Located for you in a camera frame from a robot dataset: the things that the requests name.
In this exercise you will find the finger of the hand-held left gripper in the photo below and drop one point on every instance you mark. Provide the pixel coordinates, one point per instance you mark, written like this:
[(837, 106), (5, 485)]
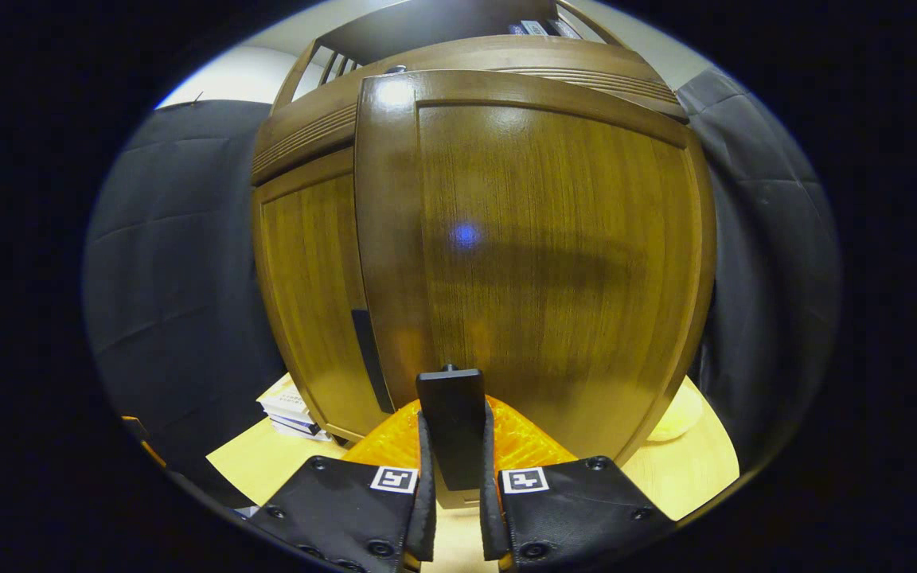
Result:
[(144, 442)]

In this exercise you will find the wooden double-door shoe cabinet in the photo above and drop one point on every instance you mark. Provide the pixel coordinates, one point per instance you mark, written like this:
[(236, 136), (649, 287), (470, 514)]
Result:
[(427, 24)]

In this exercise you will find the stack of white books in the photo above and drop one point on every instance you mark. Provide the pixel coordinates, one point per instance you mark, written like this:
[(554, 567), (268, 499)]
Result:
[(287, 406)]

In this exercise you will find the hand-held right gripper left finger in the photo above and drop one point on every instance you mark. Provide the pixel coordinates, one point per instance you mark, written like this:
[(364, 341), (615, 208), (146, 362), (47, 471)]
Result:
[(425, 493)]

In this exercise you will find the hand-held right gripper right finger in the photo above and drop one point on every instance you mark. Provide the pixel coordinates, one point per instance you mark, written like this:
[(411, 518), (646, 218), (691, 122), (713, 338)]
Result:
[(492, 509)]

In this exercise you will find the wooden shoe cabinet door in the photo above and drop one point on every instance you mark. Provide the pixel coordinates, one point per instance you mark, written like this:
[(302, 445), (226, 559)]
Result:
[(554, 255), (307, 278)]

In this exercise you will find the black backdrop cloth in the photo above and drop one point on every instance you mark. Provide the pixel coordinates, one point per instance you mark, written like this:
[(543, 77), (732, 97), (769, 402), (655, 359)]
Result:
[(172, 263)]

